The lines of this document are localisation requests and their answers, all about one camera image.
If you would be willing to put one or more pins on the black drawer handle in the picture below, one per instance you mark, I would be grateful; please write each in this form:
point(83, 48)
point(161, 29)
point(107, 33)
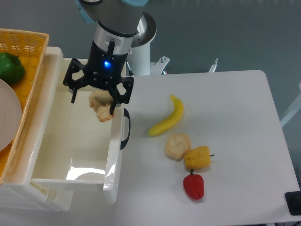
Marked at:
point(127, 129)

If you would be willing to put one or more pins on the yellow toy banana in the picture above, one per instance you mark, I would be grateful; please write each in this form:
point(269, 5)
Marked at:
point(171, 120)

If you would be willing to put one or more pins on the open white upper drawer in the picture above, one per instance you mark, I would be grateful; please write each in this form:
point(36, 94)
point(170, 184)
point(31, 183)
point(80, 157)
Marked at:
point(78, 152)

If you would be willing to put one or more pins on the black device at table edge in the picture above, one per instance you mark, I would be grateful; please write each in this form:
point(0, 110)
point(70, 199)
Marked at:
point(293, 200)

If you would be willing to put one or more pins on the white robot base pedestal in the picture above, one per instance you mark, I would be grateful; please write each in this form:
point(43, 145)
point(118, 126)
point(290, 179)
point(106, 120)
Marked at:
point(138, 60)

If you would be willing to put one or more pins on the yellow toy bell pepper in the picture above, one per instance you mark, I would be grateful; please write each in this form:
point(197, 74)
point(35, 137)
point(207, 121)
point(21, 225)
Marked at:
point(198, 158)

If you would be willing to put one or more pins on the white table clamp bracket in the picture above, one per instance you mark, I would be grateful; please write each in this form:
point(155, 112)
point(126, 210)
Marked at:
point(157, 68)

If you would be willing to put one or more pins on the white frame at right edge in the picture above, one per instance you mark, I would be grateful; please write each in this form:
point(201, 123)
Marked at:
point(291, 111)

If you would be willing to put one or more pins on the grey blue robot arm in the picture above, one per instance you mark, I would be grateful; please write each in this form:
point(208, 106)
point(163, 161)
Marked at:
point(117, 25)

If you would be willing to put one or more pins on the white round plate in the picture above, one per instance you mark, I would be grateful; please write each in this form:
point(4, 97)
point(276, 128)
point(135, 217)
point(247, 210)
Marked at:
point(10, 114)

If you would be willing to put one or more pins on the green toy bell pepper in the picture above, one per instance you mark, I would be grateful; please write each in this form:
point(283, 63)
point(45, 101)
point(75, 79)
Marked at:
point(11, 68)

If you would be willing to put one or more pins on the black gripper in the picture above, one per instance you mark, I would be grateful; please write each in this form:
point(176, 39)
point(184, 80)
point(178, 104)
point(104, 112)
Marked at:
point(102, 71)

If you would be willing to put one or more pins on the white drawer cabinet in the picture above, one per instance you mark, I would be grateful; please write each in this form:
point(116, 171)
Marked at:
point(17, 191)

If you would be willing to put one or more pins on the round toy bread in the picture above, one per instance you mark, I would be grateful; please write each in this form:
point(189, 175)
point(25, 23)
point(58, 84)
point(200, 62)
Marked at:
point(177, 145)

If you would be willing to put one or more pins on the red toy bell pepper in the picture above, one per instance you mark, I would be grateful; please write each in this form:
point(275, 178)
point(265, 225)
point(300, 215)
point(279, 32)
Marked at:
point(194, 185)

